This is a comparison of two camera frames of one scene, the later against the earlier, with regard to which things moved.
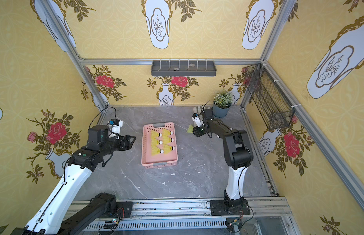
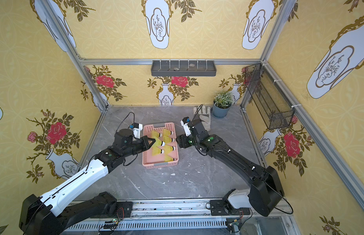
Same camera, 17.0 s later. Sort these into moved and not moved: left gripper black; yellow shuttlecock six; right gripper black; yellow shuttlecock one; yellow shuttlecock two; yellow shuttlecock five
Moved: left gripper black; right gripper black
Not moved: yellow shuttlecock six; yellow shuttlecock one; yellow shuttlecock five; yellow shuttlecock two
